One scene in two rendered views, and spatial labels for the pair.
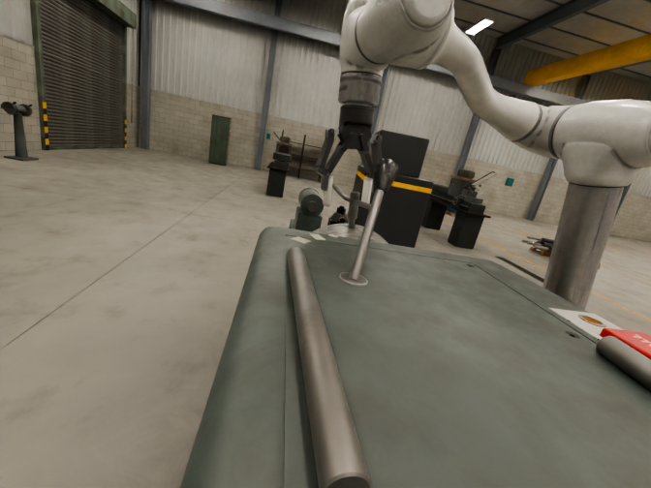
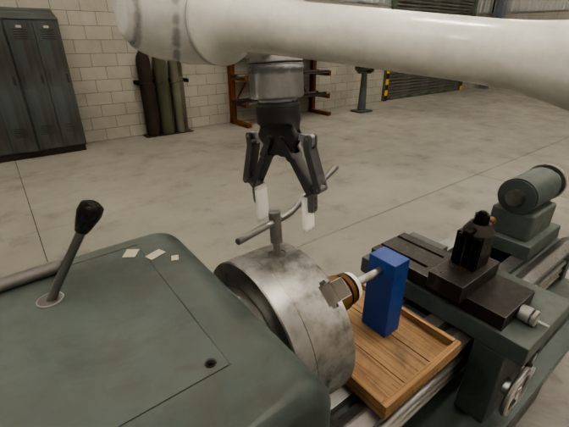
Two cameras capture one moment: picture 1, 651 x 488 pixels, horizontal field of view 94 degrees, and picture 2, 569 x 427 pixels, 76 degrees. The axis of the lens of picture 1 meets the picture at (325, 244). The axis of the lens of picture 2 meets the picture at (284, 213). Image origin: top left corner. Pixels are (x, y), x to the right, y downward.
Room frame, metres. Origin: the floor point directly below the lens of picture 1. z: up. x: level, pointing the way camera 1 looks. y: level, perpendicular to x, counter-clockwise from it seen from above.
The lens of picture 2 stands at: (0.46, -0.57, 1.60)
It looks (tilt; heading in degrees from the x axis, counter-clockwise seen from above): 26 degrees down; 63
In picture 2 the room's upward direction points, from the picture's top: straight up
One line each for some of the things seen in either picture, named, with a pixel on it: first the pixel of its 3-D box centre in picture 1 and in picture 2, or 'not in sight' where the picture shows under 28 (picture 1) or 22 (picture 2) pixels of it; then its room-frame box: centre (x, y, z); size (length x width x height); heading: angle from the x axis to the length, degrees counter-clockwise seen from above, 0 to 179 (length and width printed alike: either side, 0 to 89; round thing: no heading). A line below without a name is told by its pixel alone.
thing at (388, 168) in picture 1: (385, 176); (89, 217); (0.43, -0.06, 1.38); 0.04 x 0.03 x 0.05; 10
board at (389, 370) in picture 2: not in sight; (367, 333); (0.99, -0.02, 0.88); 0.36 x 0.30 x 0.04; 100
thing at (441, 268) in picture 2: not in sight; (463, 273); (1.31, -0.04, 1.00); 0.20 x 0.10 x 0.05; 10
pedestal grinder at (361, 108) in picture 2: (19, 131); (363, 87); (6.36, 6.71, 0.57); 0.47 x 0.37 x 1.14; 10
